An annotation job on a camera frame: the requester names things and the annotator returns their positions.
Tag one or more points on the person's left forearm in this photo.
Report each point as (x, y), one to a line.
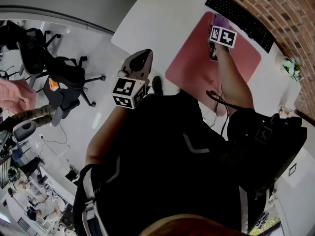
(105, 136)

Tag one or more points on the white pot with flowers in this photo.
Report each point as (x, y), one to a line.
(291, 67)

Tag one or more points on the small beige figurine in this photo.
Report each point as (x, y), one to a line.
(285, 110)

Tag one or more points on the orange packet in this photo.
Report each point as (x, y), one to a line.
(53, 84)

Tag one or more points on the person's right forearm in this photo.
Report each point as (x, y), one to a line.
(233, 82)

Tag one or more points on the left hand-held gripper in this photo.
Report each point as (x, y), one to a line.
(125, 87)

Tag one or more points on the pink desk mat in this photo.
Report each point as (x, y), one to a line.
(192, 65)

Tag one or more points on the grey office chair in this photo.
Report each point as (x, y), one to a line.
(24, 130)

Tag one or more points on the black keyboard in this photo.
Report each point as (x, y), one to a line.
(241, 18)

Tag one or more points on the black office chair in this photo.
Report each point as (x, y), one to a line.
(66, 77)
(32, 55)

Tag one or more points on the person's left black shoe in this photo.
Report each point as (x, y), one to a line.
(157, 85)

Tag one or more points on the grey partition panel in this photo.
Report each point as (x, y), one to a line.
(61, 1)

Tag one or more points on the black equipment box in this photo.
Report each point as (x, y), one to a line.
(283, 151)

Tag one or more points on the pink jacket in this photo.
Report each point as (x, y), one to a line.
(14, 95)

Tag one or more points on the small black picture frame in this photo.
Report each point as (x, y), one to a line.
(292, 169)

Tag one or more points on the purple cloth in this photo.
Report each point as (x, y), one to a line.
(221, 21)

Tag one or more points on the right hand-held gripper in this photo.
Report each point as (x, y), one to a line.
(222, 37)

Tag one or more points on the person's face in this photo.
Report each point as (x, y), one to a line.
(192, 226)

